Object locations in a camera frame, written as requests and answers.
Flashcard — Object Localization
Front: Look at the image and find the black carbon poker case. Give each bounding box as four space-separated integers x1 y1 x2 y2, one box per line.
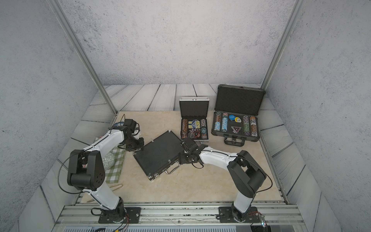
133 130 183 181

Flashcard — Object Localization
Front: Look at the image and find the small silver poker case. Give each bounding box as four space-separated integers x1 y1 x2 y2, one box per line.
179 97 209 142

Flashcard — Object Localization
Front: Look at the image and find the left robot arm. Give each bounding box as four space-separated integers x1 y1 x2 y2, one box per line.
67 119 144 221

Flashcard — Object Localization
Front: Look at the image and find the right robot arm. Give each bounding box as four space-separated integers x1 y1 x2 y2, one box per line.
179 138 268 222

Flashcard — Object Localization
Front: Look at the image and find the large black poker case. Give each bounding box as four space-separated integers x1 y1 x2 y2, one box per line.
211 84 265 147

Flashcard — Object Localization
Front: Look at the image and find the clear glass bowl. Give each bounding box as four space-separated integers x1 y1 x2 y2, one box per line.
102 152 116 171

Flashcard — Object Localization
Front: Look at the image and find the green checked cloth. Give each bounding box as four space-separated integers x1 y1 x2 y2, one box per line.
105 146 126 184

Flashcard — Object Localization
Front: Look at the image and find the triangular all-in button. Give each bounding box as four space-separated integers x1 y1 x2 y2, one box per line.
231 126 241 134

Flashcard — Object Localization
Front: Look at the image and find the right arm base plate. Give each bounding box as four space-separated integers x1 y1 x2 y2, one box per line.
216 206 261 223

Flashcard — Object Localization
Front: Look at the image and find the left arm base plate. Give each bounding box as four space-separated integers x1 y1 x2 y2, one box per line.
98 207 142 224

